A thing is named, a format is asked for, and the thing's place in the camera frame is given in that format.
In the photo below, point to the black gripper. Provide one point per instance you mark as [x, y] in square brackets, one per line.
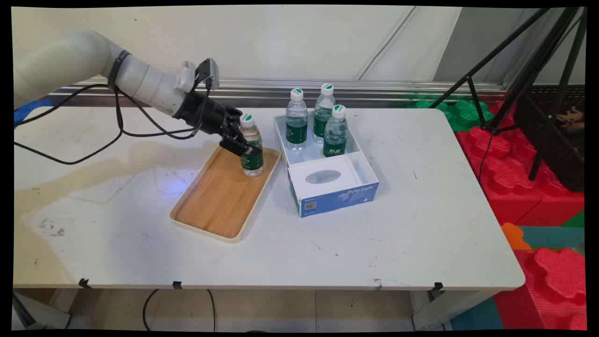
[206, 114]

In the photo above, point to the green label water bottle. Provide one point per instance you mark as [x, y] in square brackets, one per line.
[335, 138]
[323, 114]
[252, 164]
[296, 126]

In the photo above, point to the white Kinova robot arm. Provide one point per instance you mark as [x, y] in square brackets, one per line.
[79, 56]

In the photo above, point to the wooden tray with cream rim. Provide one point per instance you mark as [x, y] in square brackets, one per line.
[220, 196]

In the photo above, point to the blue and white cardboard box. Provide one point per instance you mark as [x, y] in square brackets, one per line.
[334, 196]

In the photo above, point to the blue tape strip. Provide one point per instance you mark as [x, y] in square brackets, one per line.
[30, 111]

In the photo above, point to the green foam block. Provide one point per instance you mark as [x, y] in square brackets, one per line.
[461, 112]

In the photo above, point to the red foam block stack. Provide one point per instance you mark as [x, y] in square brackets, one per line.
[505, 173]

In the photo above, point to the white table leg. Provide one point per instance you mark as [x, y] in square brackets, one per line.
[444, 311]

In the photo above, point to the orange foam piece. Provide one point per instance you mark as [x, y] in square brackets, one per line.
[514, 236]

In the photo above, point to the black tripod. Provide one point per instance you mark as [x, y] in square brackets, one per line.
[533, 70]

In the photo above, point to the black mesh crate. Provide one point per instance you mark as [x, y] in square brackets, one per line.
[557, 150]

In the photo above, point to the teal foam mat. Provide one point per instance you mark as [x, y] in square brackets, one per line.
[552, 236]

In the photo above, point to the large red foam block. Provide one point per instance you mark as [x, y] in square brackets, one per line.
[557, 290]

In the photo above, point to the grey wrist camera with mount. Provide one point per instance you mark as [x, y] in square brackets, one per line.
[208, 72]

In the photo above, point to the metal wall rail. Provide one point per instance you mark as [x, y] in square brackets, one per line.
[374, 89]

